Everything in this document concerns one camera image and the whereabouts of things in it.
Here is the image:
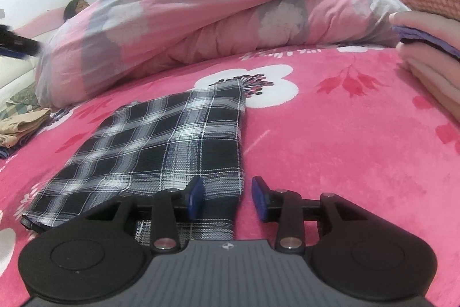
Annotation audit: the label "black white plaid pants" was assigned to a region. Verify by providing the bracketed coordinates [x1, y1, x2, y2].
[21, 80, 249, 243]

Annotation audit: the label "purple folded garment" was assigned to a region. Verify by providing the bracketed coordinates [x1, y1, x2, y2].
[394, 25, 460, 60]

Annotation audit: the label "pale pink folded garment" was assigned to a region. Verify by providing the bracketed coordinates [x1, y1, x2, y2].
[389, 11, 460, 50]
[396, 40, 460, 126]

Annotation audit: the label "dark blue garment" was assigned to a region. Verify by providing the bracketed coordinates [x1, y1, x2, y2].
[0, 134, 41, 160]

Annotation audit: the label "white pink padded headboard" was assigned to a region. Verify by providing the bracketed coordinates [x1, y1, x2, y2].
[0, 1, 70, 96]

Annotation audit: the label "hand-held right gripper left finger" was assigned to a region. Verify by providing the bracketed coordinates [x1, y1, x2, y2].
[84, 175, 205, 253]

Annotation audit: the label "beige folded pants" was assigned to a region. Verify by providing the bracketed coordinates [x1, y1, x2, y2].
[0, 107, 53, 149]

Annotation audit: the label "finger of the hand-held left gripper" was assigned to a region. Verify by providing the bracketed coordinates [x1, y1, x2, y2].
[0, 23, 42, 60]

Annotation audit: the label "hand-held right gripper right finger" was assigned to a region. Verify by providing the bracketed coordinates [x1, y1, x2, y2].
[252, 176, 362, 253]

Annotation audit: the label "pink floral bed sheet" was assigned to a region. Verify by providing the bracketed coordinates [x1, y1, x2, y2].
[0, 44, 460, 307]

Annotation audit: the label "green plaid pillow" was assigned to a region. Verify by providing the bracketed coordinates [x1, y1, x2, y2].
[6, 82, 42, 114]

